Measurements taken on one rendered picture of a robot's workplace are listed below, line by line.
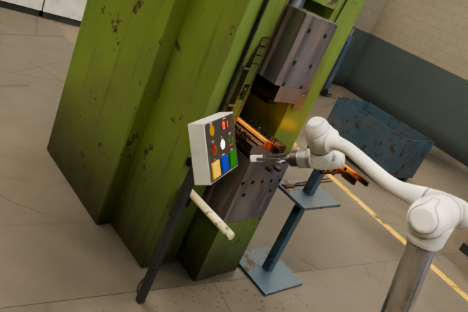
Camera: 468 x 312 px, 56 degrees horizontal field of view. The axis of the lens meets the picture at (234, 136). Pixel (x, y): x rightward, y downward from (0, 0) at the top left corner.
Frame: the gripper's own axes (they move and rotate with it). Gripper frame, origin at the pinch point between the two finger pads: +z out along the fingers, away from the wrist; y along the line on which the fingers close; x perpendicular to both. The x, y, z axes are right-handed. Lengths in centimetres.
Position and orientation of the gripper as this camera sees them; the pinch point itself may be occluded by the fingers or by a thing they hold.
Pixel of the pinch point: (257, 158)
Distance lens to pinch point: 214.3
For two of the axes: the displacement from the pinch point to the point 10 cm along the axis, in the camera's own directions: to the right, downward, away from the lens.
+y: 3.8, -2.1, 9.0
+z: -9.2, 0.2, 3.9
